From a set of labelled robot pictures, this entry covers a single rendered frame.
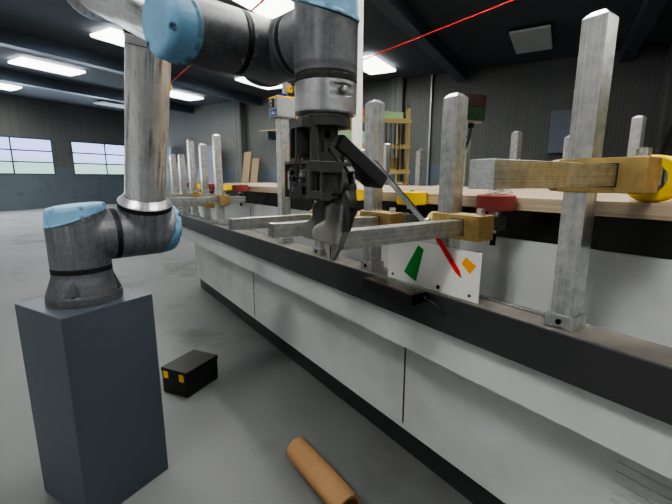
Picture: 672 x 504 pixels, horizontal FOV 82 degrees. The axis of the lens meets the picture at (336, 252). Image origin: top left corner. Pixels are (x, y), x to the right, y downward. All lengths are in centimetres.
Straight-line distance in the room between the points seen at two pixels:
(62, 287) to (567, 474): 132
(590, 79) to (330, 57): 38
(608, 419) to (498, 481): 54
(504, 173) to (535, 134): 930
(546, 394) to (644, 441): 14
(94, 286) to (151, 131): 45
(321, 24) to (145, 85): 69
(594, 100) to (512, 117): 911
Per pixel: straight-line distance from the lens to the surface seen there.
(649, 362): 69
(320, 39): 58
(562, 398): 81
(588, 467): 110
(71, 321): 119
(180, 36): 59
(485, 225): 80
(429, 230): 73
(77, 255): 123
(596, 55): 72
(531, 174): 48
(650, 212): 84
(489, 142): 982
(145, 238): 127
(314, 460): 137
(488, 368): 87
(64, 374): 125
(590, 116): 71
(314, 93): 56
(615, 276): 93
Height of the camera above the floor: 94
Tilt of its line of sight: 11 degrees down
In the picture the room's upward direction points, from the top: straight up
